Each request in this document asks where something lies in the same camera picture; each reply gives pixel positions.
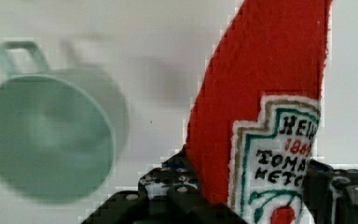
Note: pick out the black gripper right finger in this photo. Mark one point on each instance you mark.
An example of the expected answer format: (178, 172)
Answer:
(331, 195)

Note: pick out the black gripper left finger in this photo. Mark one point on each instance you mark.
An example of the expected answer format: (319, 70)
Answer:
(169, 194)

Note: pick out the red plush ketchup bottle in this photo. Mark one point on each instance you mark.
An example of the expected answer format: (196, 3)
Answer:
(254, 122)

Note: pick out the green mug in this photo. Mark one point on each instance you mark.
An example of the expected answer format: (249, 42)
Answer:
(60, 130)

